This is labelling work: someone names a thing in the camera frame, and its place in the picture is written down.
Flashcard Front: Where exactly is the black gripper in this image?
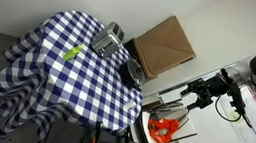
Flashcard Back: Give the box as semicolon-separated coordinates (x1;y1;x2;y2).
180;69;246;115

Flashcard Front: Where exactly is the small white bottle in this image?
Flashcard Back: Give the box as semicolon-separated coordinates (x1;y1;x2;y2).
123;101;136;110

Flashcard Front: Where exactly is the black pot with lid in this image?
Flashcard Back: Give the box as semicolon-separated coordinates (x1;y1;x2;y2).
119;59;145;91

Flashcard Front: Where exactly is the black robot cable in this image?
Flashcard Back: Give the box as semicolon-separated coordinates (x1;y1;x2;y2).
212;90;247;125

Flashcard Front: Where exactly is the white shelf board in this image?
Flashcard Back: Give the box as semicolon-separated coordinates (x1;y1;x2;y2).
141;105;197;143

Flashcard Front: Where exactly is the silver toaster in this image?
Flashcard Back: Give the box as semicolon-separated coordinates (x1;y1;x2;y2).
90;22;125;59

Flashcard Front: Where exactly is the blue white checkered tablecloth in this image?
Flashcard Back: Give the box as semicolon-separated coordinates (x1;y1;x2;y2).
0;10;143;143

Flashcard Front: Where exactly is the large cardboard box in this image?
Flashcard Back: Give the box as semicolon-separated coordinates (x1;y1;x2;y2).
125;16;196;81

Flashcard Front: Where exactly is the green plastic bottle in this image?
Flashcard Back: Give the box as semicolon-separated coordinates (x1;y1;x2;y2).
63;45;83;61

